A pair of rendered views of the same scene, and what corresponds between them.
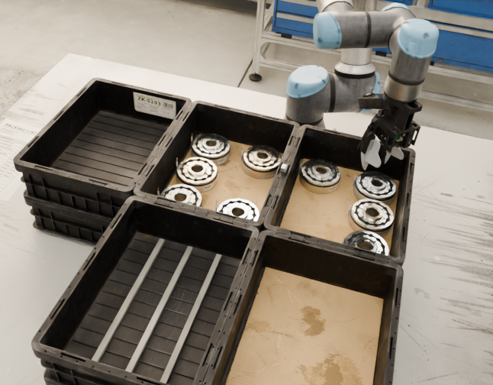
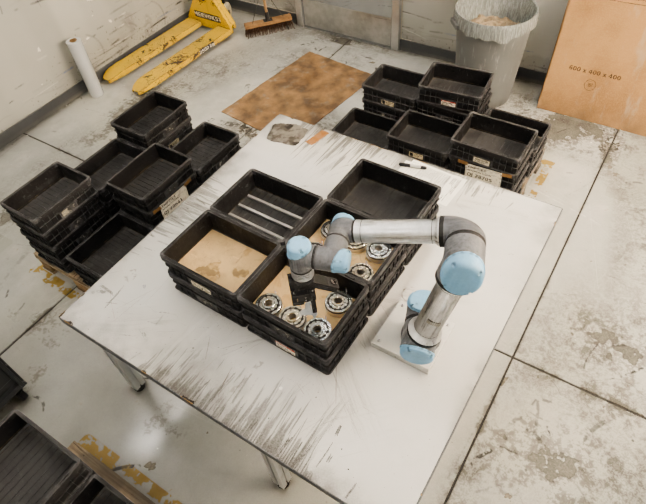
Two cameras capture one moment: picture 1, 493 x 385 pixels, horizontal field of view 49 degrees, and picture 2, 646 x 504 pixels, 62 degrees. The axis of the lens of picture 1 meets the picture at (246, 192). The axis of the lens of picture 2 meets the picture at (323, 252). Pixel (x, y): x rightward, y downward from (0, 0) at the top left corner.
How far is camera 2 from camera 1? 2.12 m
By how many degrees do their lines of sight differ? 72
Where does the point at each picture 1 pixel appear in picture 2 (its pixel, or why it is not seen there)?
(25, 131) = (452, 189)
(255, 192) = not seen: hidden behind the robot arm
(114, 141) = (400, 210)
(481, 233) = (292, 433)
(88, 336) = (267, 197)
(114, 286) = (289, 205)
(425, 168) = (374, 429)
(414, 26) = (298, 239)
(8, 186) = not seen: hidden behind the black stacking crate
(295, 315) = (246, 267)
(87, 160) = (385, 198)
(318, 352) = (223, 270)
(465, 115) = not seen: outside the picture
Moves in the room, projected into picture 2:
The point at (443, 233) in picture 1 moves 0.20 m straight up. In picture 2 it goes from (300, 404) to (294, 378)
